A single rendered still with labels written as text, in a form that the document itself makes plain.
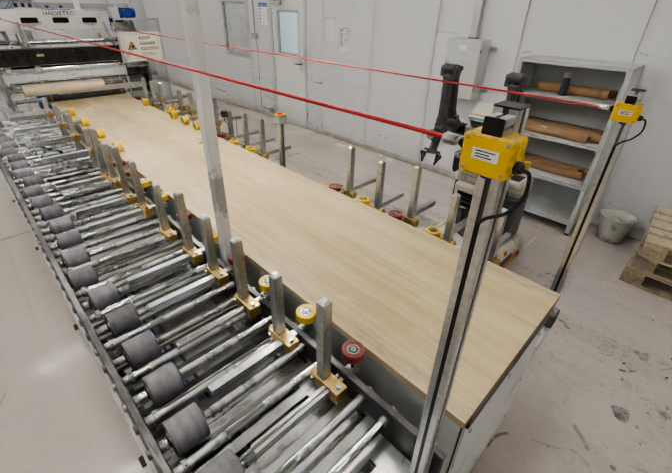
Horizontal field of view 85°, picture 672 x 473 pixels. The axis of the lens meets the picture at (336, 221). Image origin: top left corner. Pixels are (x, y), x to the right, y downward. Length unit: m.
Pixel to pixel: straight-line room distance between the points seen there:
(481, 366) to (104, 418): 1.95
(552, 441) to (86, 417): 2.45
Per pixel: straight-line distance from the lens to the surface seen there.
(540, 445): 2.45
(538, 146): 4.62
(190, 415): 1.32
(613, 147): 1.71
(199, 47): 1.59
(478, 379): 1.37
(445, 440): 1.49
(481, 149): 0.58
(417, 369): 1.33
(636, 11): 4.36
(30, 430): 2.70
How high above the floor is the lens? 1.92
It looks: 30 degrees down
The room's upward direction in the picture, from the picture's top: 1 degrees clockwise
